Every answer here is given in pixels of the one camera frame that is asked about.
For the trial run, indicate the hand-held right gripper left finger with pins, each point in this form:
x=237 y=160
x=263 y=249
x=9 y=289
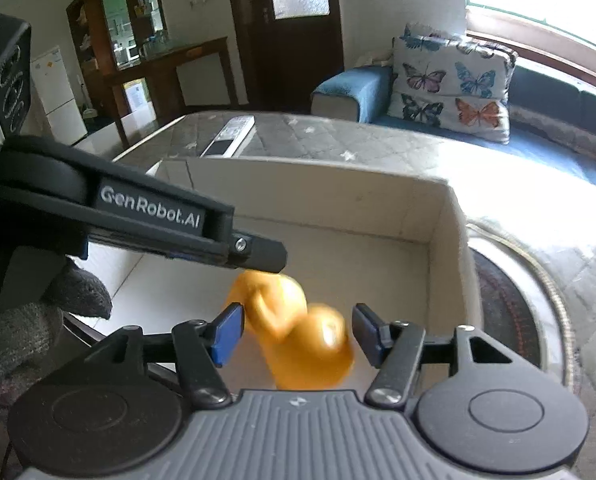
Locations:
x=226 y=332

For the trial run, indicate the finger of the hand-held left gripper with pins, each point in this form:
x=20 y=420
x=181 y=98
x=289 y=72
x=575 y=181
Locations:
x=258 y=254

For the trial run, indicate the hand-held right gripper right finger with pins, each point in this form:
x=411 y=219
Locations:
x=367 y=332

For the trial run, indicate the white cardboard box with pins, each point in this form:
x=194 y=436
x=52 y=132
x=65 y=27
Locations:
x=298 y=240

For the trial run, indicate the yellow rubber duck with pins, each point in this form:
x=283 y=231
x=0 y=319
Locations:
x=298 y=335

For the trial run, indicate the person's left hand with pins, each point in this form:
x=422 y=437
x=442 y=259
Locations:
x=27 y=320

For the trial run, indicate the white refrigerator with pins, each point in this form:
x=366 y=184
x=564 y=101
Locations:
x=57 y=95

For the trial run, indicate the white remote control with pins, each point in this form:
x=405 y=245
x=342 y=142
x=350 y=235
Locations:
x=228 y=136

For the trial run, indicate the grey quilted mattress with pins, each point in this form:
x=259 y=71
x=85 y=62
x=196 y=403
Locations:
x=328 y=140

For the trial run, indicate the round patterned rug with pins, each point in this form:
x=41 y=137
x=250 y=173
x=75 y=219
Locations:
x=513 y=305

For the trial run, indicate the dark wooden cabinet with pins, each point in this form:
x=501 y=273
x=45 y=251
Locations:
x=142 y=55

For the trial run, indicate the dark wooden door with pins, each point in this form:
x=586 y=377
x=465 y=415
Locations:
x=298 y=30

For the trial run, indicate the blue sofa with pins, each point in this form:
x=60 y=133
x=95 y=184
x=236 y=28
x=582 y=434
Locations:
x=478 y=110

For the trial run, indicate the butterfly print pillow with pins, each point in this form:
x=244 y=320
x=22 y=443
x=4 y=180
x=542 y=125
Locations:
x=453 y=85

